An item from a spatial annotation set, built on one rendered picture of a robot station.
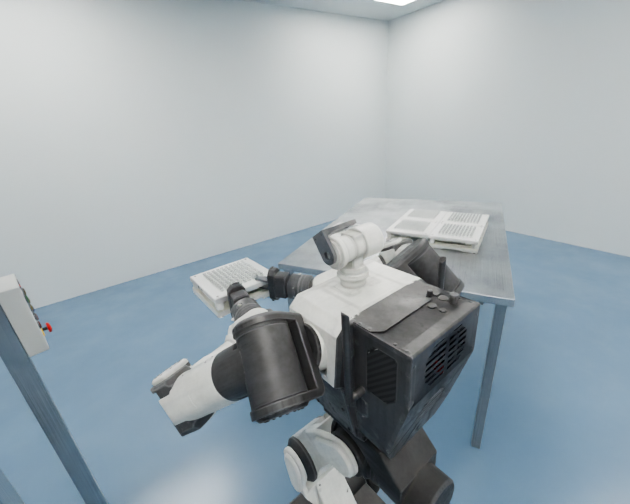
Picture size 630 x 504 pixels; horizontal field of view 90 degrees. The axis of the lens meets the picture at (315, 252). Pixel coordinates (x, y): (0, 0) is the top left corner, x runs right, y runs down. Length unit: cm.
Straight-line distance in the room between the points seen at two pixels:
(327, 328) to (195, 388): 25
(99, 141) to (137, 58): 92
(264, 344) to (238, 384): 8
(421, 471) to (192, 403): 48
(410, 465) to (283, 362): 41
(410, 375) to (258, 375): 22
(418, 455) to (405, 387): 32
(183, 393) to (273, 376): 21
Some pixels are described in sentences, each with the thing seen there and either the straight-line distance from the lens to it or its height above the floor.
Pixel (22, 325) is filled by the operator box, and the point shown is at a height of 102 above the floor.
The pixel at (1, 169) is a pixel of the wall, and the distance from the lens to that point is 408.
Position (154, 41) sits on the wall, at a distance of 423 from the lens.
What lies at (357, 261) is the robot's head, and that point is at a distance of 61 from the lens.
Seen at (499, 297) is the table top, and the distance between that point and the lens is 146.
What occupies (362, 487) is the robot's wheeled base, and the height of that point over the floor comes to 17.
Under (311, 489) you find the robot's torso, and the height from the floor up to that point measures 51.
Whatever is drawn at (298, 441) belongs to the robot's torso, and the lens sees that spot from 117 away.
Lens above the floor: 160
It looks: 23 degrees down
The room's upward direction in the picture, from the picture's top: 4 degrees counter-clockwise
